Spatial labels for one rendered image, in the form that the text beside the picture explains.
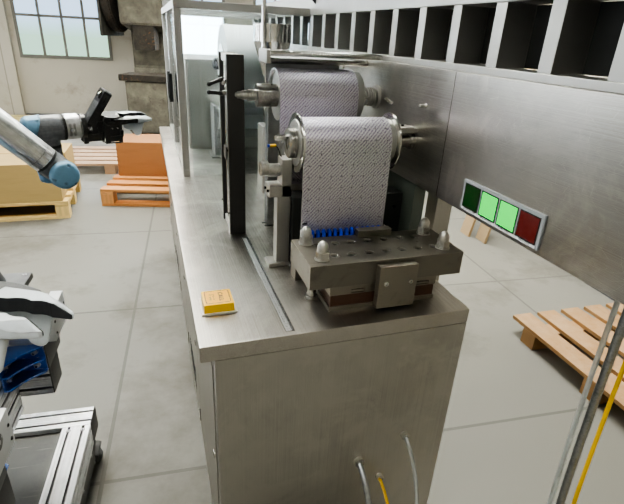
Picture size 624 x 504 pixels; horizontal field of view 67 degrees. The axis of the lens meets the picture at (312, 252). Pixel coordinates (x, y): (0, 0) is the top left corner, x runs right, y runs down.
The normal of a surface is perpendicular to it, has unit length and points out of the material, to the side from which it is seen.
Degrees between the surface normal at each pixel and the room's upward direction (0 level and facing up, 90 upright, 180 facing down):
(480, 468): 0
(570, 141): 90
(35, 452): 0
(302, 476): 90
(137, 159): 90
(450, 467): 0
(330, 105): 92
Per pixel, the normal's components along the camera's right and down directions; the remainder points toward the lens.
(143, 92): 0.03, 0.42
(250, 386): 0.31, 0.41
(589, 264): -0.95, 0.09
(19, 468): 0.05, -0.91
